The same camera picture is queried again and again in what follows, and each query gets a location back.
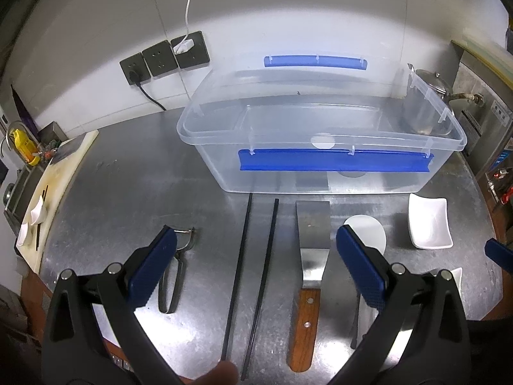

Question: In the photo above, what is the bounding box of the white ladle spoon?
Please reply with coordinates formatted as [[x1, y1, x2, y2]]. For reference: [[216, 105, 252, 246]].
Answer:
[[351, 268, 463, 349]]

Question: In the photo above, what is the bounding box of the steel kettle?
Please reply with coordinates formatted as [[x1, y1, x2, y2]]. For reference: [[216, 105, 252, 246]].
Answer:
[[404, 63, 484, 137]]

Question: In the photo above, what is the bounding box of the clear plastic storage box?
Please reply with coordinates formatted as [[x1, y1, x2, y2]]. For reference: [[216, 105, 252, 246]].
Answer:
[[177, 53, 467, 195]]

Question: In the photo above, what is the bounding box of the wooden handled metal spatula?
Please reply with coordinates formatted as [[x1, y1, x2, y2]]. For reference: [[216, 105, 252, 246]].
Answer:
[[288, 201, 331, 373]]

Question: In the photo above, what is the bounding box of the black power cable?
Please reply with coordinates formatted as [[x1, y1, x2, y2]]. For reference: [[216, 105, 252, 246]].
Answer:
[[136, 79, 167, 111]]

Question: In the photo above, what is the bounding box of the yellow bottle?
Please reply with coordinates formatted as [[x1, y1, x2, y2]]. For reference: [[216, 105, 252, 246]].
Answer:
[[10, 129, 40, 167]]

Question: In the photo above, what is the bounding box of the square white dish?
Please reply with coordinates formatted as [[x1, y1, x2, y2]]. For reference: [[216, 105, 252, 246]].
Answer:
[[408, 194, 453, 250]]

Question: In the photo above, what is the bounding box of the black wall socket panel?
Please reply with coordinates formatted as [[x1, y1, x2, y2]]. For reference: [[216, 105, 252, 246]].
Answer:
[[119, 30, 210, 85]]

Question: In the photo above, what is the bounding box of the white charger with cable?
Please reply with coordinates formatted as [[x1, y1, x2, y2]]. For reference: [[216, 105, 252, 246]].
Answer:
[[173, 0, 195, 55]]

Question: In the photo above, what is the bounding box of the small white dish on board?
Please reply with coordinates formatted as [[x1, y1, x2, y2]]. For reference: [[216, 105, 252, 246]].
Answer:
[[29, 196, 47, 226]]

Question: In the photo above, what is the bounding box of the black handled peeler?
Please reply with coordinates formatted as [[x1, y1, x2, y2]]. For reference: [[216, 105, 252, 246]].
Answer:
[[157, 227, 197, 315]]

